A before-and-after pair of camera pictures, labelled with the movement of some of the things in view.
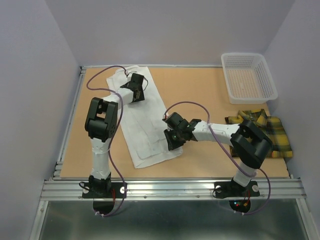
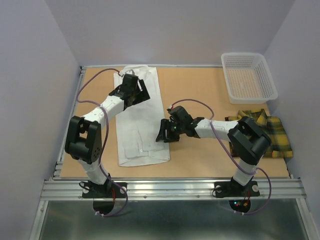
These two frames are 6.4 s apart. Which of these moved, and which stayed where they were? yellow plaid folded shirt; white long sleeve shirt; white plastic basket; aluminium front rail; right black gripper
Moved: white long sleeve shirt; right black gripper
Stayed: white plastic basket; yellow plaid folded shirt; aluminium front rail
